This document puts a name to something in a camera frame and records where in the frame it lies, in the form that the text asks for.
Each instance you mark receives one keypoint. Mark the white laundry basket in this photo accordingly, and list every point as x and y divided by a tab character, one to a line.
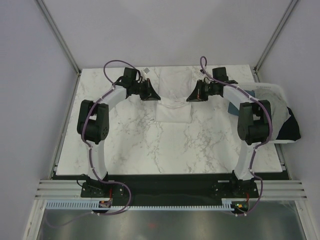
273	87

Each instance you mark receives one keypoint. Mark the left aluminium corner post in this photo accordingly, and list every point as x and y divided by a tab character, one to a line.
58	35

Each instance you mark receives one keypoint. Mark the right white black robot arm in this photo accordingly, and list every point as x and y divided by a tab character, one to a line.
254	124

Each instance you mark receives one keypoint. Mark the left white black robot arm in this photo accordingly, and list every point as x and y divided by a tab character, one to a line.
93	124

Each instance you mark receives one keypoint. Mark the grey t shirt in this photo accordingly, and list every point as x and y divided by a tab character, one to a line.
278	106

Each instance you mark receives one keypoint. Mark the black t shirt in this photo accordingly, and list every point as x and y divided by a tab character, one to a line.
290	130

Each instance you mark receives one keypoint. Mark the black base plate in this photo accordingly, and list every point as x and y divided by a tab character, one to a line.
165	201

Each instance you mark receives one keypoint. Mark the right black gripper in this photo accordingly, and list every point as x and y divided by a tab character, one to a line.
197	94

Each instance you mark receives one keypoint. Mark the blue t shirt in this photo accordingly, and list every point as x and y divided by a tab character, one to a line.
232	108

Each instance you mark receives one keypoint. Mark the white t shirt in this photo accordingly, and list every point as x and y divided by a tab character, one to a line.
175	86

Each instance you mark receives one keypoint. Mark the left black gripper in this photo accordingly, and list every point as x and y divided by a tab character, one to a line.
147	96

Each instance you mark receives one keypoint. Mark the right aluminium corner post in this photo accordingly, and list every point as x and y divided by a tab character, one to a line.
276	33

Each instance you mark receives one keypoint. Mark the aluminium corner post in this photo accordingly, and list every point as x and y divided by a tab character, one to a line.
58	35
276	33

